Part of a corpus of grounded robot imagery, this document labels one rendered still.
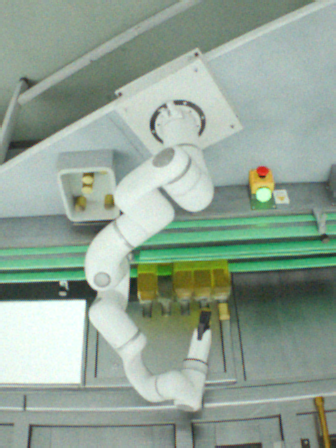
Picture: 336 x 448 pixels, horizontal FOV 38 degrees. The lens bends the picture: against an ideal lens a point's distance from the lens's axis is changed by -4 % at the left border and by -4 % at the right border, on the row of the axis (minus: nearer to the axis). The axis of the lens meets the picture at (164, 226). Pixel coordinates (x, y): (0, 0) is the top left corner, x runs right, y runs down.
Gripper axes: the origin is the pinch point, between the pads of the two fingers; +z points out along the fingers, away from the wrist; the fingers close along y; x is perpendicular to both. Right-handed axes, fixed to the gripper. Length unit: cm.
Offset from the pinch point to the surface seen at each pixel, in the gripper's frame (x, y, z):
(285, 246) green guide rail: -21.1, 6.1, 28.1
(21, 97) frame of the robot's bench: 91, 19, 77
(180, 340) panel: 7.6, -12.7, -1.5
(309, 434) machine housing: -37.3, -16.8, -24.7
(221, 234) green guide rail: -0.7, 13.6, 23.0
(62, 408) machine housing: 38, -13, -33
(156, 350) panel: 14.3, -12.7, -6.6
